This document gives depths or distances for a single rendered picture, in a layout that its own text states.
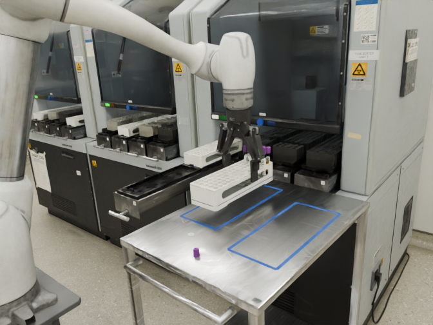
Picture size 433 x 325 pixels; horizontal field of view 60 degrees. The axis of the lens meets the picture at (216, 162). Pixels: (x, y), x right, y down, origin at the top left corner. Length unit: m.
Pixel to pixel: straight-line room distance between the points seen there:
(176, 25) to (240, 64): 0.83
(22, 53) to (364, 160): 1.13
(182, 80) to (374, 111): 0.91
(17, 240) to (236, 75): 0.69
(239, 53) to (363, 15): 0.49
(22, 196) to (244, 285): 0.65
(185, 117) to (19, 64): 0.97
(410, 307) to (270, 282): 1.45
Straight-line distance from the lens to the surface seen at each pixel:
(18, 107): 1.10
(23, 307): 1.04
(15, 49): 1.09
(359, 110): 1.41
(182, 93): 1.86
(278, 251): 0.93
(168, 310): 2.08
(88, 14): 0.95
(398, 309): 2.18
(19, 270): 1.01
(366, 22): 1.39
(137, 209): 1.31
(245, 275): 0.85
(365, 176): 1.46
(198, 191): 1.06
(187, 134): 1.88
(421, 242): 2.77
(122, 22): 0.97
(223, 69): 1.08
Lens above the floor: 1.31
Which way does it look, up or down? 18 degrees down
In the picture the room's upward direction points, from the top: 3 degrees counter-clockwise
